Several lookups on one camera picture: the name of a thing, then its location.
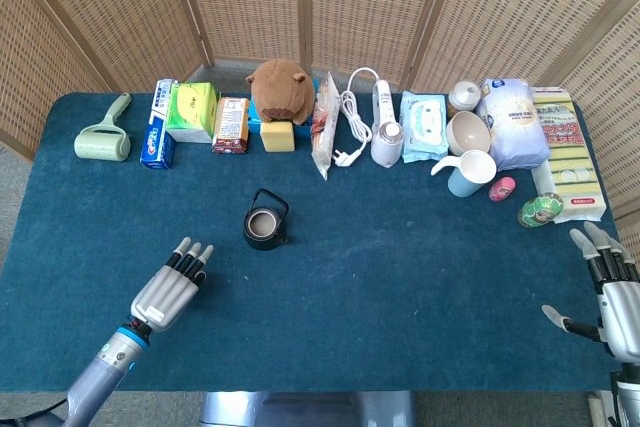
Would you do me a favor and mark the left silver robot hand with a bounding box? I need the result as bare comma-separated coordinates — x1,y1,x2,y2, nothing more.
129,236,216,334

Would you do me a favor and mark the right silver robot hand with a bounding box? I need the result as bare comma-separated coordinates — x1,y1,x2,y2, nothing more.
542,221,640,366

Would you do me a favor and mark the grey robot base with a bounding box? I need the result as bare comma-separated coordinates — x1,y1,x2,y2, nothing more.
199,390,416,427

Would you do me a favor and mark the small white jar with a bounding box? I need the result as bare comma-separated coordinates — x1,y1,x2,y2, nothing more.
447,80,483,118

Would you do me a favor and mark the blue toothpaste box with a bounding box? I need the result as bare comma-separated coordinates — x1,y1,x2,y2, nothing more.
139,78,177,171

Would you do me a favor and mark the pale green lint roller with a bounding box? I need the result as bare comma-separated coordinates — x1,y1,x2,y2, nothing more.
73,92,133,163

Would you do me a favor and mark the yellow sponge multipack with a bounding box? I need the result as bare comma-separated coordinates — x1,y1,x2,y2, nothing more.
529,86,607,225

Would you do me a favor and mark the pink egg-shaped toy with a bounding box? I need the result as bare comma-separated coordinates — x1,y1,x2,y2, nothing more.
488,176,517,203

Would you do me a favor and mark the red brown snack box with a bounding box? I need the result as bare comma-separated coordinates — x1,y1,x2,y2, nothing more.
211,96,251,155

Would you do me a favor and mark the green tissue box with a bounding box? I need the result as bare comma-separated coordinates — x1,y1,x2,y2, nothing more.
165,81,220,145

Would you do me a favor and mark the yellow sponge block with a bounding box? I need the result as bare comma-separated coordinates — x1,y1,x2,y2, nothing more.
259,120,297,153

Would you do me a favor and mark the blue plastic box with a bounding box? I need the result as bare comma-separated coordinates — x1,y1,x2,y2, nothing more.
248,77,322,139

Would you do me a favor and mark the dark blue table carpet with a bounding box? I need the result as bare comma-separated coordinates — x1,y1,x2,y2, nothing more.
0,91,640,393

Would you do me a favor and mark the pale purple white bag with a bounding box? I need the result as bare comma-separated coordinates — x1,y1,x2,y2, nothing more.
474,77,553,172

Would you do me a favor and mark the clear plastic packet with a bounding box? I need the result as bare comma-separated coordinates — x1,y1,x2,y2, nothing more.
309,71,342,182

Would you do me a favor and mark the brown capybara plush toy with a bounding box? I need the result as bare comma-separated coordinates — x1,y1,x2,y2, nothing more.
245,58,316,126

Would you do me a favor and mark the beige bowl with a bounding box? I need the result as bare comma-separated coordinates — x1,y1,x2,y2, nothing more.
446,110,493,157

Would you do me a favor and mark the light blue wet wipes pack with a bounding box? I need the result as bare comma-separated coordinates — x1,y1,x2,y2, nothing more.
400,91,450,164

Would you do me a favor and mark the wicker folding screen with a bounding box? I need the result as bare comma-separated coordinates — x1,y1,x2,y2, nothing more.
0,0,640,293

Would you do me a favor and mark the black teapot with handle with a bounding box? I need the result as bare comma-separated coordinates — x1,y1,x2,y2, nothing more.
243,188,291,252

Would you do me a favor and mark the light blue cup white handle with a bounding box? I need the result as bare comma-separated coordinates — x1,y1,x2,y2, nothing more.
430,149,498,198

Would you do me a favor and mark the white power cable with plug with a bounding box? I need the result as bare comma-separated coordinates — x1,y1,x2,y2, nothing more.
332,67,380,169

